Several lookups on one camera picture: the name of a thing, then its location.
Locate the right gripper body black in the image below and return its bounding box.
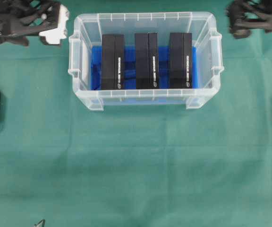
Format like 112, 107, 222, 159
226, 0, 272, 39

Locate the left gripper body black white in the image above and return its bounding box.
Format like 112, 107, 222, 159
0, 0, 69, 46

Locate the black realsense box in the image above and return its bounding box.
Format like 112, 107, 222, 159
101, 34, 125, 90
169, 33, 193, 89
135, 33, 159, 89

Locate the blue cloth in case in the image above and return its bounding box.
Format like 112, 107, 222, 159
91, 46, 199, 90

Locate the clear plastic storage case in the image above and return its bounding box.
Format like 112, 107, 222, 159
68, 12, 224, 111

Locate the small dark tip object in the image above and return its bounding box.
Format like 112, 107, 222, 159
34, 219, 45, 227

